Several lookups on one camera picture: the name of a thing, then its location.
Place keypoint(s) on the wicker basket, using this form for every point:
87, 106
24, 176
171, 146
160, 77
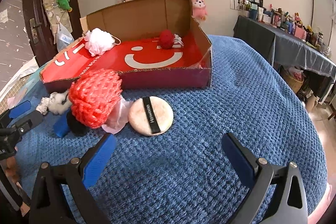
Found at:
292, 82

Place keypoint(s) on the pink plush toy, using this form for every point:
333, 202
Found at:
199, 10

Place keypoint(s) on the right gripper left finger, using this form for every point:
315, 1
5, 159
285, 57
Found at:
49, 203

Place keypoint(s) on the table with dark cloth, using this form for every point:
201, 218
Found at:
278, 47

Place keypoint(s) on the red-lined cardboard box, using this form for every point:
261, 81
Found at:
139, 60

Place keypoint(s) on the dark red knitted item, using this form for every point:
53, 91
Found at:
167, 40

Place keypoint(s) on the hanging fabric organizer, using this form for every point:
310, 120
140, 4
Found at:
56, 15

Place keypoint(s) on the white crochet scrunchie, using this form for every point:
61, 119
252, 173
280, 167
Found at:
43, 107

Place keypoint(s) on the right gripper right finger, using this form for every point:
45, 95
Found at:
288, 203

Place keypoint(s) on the blue sponge cloth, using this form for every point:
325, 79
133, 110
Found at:
61, 128

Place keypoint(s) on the blue knitted blanket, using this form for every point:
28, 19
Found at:
183, 176

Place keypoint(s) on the dark brown door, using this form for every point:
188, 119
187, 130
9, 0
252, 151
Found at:
42, 18

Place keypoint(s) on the round beige powder puff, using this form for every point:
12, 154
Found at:
150, 116

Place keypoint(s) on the white plastic bag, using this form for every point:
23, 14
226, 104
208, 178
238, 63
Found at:
63, 38

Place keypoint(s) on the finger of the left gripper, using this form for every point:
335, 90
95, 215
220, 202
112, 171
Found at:
25, 124
16, 111

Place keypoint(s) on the green plush toy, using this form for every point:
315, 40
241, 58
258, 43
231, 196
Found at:
65, 5

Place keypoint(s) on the white mesh bath pouf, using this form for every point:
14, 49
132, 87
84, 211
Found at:
97, 42

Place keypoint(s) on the pink translucent bag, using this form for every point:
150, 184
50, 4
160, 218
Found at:
118, 118

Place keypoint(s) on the red mesh bath pouf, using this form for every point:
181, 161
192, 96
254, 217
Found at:
94, 95

